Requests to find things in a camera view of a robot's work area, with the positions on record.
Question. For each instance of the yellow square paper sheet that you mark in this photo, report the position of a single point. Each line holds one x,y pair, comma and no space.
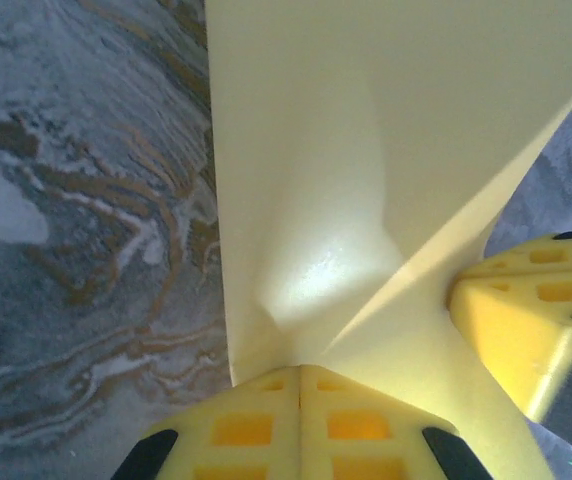
366,150

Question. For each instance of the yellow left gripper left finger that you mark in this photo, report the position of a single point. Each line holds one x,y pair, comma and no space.
246,430

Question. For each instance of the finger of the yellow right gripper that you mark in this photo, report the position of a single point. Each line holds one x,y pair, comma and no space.
546,257
511,340

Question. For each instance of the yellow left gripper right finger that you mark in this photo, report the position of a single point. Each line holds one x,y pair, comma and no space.
361,430

